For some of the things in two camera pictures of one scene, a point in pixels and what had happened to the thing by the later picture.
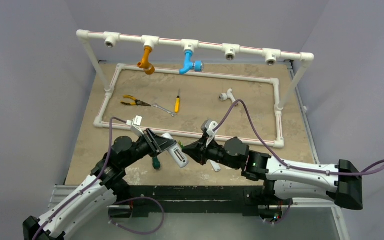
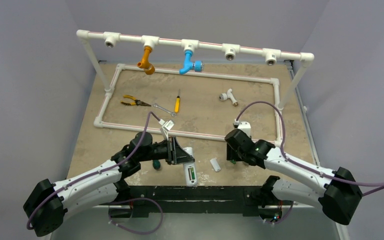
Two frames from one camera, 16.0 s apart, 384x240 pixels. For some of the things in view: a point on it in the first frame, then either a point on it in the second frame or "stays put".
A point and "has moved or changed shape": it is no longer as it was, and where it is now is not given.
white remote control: [177, 152] has moved or changed shape
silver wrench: [172, 113] stays put
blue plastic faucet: [189, 65] stays put
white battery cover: [216, 166] stays put
